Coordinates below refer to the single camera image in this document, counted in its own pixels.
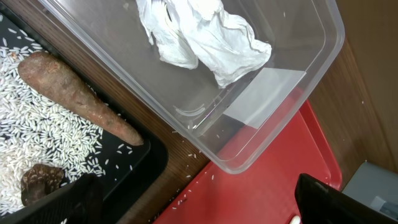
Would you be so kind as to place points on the black tray bin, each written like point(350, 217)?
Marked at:
point(127, 176)

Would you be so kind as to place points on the brown carrot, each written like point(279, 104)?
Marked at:
point(55, 80)

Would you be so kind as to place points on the white plastic spoon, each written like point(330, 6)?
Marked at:
point(295, 220)

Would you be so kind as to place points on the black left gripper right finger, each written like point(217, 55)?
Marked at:
point(318, 203)

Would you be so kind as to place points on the clear plastic bin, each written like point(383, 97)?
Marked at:
point(232, 126)

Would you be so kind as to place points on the brown food scrap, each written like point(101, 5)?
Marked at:
point(39, 181)

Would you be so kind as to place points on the white napkin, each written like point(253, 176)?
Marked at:
point(189, 32)

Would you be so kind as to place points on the red plastic tray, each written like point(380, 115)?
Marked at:
point(264, 193)

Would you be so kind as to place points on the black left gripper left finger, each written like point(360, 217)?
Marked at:
point(77, 202)

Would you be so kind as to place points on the white rice pile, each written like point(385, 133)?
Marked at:
point(36, 130)

